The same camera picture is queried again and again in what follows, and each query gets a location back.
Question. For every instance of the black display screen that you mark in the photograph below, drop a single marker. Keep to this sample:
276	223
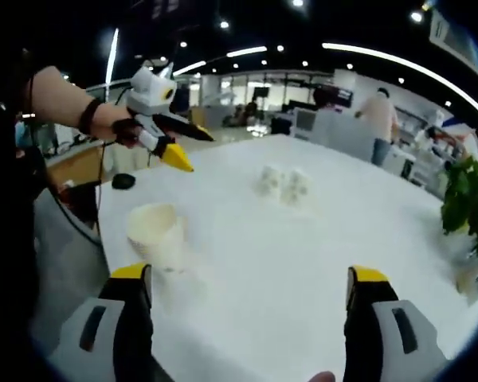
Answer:
334	97

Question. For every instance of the short ceiling light strip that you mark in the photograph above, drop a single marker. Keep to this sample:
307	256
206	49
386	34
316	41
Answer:
189	67
247	51
112	55

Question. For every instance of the small clear glass jar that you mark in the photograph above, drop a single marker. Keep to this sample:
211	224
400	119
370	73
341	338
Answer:
468	278

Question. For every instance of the white box machine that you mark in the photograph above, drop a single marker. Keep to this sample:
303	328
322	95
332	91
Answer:
306	123

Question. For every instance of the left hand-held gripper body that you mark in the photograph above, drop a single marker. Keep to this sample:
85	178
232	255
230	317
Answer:
149	93

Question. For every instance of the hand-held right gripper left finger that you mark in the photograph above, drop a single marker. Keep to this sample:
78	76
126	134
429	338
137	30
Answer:
131	318

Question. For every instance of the black round object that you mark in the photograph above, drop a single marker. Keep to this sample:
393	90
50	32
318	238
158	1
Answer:
122	182

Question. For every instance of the long curved ceiling light strip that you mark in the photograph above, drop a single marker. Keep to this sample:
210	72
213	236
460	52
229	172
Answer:
382	53

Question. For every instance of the brown wooden counter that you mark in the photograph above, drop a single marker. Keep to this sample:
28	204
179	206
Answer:
75	163

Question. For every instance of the white table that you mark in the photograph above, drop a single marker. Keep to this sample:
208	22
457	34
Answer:
263	258

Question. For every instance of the white storage shelving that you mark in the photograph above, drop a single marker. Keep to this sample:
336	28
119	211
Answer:
422	139

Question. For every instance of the ceiling spot lights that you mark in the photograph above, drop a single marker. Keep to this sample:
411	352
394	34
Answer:
224	24

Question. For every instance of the ceiling air conditioner vent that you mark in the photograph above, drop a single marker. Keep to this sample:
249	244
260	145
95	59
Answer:
442	30

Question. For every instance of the person's right hand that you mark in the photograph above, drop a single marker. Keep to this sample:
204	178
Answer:
322	377

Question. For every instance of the person's left hand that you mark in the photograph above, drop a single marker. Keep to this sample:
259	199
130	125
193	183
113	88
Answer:
117	125

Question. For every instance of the potted green plant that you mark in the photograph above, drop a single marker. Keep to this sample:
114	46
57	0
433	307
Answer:
462	199

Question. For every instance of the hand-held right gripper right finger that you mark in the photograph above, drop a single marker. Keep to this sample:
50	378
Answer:
364	318

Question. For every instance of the person's dark clothing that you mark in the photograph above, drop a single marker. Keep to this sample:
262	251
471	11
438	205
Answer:
12	199

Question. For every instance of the cluster of white paper cups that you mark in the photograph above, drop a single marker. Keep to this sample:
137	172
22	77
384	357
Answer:
269	181

